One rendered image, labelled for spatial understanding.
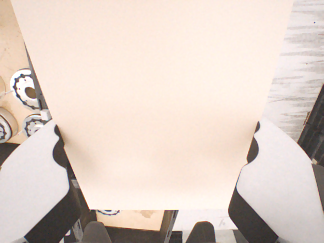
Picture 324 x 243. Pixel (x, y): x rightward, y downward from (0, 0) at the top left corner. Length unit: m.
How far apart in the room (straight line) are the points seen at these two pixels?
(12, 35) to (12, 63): 0.06
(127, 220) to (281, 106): 0.71
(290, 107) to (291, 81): 0.09
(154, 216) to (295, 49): 0.73
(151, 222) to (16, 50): 0.70
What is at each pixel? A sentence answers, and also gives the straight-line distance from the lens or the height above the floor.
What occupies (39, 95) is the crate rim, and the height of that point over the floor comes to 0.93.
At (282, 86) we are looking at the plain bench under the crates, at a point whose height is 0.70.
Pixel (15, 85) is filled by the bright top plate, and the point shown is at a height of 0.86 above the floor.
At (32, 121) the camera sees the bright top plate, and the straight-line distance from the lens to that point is 0.51.
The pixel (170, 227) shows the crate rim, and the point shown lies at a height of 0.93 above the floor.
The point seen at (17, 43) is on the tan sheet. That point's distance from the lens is 0.49.
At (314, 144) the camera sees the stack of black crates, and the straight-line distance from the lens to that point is 1.28.
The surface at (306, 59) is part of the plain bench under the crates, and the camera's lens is 0.66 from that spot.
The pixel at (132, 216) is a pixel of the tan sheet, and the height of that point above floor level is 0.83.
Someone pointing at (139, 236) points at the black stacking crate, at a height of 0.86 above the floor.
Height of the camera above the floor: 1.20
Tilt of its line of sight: 60 degrees down
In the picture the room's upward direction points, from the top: 179 degrees counter-clockwise
